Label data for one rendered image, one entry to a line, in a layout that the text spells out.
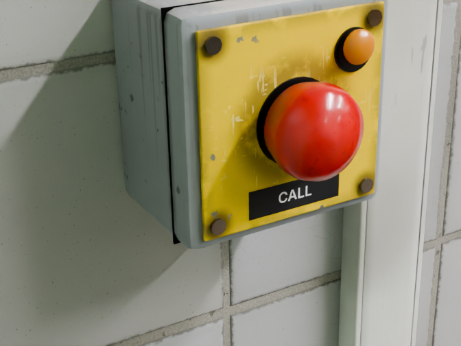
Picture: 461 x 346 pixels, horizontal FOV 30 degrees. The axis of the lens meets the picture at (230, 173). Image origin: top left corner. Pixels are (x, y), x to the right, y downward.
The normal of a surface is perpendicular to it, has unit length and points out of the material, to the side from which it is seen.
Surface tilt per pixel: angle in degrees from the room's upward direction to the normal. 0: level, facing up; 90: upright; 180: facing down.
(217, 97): 90
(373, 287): 90
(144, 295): 90
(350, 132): 88
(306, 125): 73
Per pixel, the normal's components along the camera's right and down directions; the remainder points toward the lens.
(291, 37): 0.50, 0.34
